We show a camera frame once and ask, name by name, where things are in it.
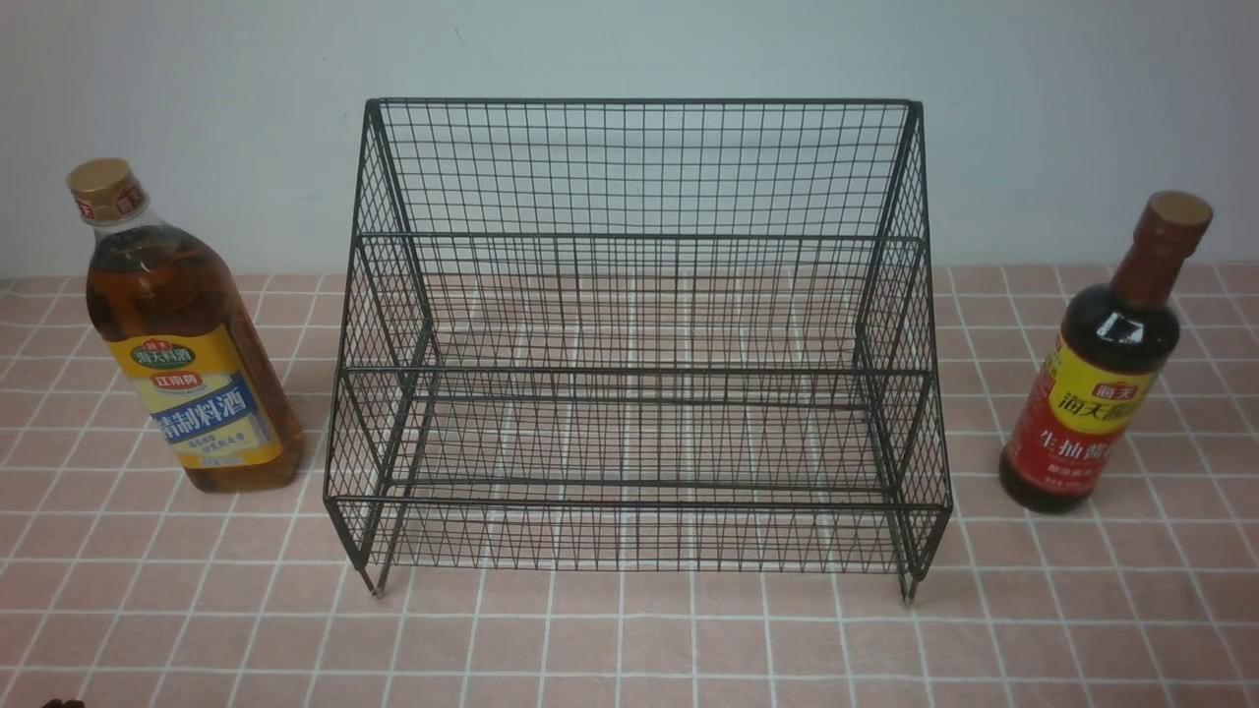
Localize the amber cooking wine bottle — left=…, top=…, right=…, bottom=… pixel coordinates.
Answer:
left=65, top=157, right=303, bottom=494

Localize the black wire mesh shelf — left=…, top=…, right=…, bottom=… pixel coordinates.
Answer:
left=324, top=97, right=954, bottom=602

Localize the dark soy sauce bottle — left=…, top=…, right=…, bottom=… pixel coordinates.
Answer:
left=998, top=190, right=1214, bottom=511

